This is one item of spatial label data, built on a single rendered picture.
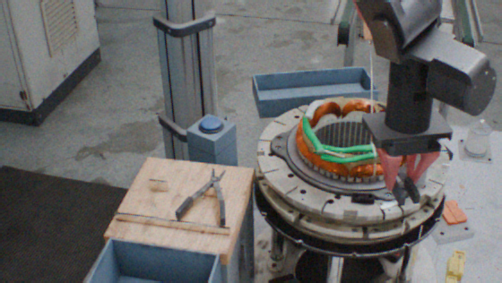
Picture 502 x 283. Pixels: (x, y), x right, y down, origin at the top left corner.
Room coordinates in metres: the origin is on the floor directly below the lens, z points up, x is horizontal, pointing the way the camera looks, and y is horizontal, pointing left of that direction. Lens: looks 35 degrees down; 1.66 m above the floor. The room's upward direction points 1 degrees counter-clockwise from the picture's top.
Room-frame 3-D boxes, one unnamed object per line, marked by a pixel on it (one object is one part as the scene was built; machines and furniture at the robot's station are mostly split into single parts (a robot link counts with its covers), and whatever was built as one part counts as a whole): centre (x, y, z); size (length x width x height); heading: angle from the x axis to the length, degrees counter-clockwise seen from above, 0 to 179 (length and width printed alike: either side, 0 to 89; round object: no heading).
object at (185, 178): (0.68, 0.12, 1.05); 0.20 x 0.19 x 0.02; 169
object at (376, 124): (0.59, -0.19, 1.28); 0.10 x 0.07 x 0.07; 98
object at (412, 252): (0.73, -0.28, 0.91); 0.02 x 0.02 x 0.21
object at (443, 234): (0.91, -0.41, 0.79); 0.12 x 0.09 x 0.02; 11
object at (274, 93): (1.05, -0.12, 0.92); 0.25 x 0.11 x 0.28; 98
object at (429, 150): (0.59, -0.19, 1.21); 0.07 x 0.07 x 0.09; 8
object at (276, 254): (0.80, -0.03, 0.91); 0.02 x 0.02 x 0.21
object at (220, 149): (0.93, 0.09, 0.91); 0.07 x 0.07 x 0.25; 56
